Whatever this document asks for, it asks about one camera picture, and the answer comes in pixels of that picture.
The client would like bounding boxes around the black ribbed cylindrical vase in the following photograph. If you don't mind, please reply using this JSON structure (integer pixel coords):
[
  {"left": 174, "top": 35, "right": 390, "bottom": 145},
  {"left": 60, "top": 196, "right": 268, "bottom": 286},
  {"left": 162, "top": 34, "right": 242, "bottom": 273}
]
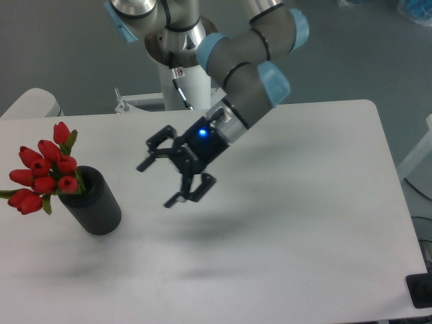
[{"left": 59, "top": 166, "right": 122, "bottom": 236}]

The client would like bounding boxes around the black device at table edge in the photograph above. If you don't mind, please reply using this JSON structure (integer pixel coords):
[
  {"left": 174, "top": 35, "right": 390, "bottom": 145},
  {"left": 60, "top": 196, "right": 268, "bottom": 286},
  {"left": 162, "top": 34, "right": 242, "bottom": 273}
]
[{"left": 406, "top": 273, "right": 431, "bottom": 308}]

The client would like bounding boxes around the white rounded side table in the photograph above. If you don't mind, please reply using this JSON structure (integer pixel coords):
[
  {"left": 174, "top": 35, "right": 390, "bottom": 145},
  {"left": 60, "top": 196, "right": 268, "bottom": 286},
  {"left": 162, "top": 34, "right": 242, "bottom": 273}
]
[{"left": 1, "top": 88, "right": 65, "bottom": 119}]

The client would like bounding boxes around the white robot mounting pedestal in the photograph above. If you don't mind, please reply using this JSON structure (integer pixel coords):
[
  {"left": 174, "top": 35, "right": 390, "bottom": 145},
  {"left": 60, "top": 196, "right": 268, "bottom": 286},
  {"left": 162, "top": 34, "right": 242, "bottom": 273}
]
[{"left": 113, "top": 18, "right": 230, "bottom": 115}]

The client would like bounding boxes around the red tulip bouquet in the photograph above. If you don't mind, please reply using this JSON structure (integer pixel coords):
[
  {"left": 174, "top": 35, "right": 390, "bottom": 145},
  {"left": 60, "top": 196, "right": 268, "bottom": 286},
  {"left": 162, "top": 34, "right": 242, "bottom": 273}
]
[{"left": 1, "top": 121, "right": 87, "bottom": 215}]

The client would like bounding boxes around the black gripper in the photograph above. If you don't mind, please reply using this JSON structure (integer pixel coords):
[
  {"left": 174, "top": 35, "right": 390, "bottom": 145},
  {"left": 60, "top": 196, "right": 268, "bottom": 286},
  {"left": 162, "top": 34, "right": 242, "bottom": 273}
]
[{"left": 136, "top": 117, "right": 229, "bottom": 208}]

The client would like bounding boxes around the white furniture at right edge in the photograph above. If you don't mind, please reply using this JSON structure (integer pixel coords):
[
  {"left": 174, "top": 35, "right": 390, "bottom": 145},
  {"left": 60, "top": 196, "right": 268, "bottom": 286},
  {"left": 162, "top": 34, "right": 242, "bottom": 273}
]
[{"left": 396, "top": 115, "right": 431, "bottom": 182}]

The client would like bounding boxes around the blue plastic bag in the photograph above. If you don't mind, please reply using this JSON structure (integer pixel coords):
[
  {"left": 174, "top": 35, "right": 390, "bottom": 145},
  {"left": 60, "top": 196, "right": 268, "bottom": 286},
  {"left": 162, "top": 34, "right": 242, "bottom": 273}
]
[{"left": 397, "top": 0, "right": 431, "bottom": 27}]

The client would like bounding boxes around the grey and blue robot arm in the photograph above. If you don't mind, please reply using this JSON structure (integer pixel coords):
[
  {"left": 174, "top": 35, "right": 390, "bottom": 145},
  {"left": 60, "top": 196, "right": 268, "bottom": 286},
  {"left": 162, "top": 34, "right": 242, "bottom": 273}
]
[{"left": 104, "top": 1, "right": 309, "bottom": 207}]

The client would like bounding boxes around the black cable on pedestal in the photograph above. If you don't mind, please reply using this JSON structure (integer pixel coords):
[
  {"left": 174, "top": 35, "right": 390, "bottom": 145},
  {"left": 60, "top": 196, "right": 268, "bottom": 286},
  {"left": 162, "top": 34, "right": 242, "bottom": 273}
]
[{"left": 167, "top": 50, "right": 194, "bottom": 111}]

